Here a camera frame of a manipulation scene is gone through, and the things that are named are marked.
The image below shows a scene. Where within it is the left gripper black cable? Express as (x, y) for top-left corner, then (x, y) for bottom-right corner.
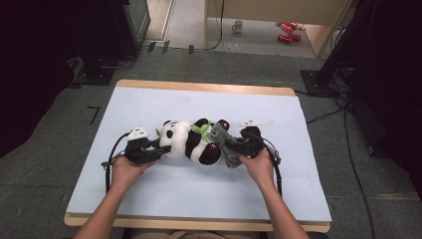
(101, 131), (132, 194)

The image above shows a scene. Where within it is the light wooden furniture frame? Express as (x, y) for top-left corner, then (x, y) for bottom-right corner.
(203, 0), (353, 58)

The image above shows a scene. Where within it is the thin black hanging cable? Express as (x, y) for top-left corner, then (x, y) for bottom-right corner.
(198, 0), (226, 52)

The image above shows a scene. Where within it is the panda plush toy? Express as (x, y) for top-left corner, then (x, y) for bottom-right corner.
(154, 118), (232, 166)

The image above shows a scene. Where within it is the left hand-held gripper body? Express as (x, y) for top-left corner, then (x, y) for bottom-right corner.
(123, 125), (157, 164)

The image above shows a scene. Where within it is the person's left hand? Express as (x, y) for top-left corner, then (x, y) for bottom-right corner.
(110, 154), (157, 192)

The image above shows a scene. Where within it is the black stand with base plate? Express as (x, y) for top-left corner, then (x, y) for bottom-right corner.
(300, 0), (369, 98)

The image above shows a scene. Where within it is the person's right hand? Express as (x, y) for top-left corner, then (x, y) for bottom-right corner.
(238, 148), (277, 189)

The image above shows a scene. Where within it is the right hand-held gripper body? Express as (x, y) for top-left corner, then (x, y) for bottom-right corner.
(238, 119), (274, 159)

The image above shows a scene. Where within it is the black cabinet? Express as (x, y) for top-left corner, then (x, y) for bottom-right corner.
(79, 0), (152, 69)

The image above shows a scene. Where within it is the black flat base plate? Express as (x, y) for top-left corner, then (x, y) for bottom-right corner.
(68, 65), (116, 90)

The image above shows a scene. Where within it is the light blue table mat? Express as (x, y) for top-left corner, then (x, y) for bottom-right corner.
(65, 86), (333, 223)

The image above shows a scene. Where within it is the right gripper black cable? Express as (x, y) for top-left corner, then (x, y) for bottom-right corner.
(261, 133), (284, 197)

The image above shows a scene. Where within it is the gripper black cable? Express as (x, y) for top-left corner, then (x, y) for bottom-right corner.
(261, 133), (284, 197)
(101, 131), (132, 194)

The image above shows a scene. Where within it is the black floor cable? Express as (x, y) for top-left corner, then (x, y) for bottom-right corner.
(294, 89), (377, 239)

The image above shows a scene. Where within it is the grey fuzzy cloth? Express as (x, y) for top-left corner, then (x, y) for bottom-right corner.
(207, 120), (246, 169)

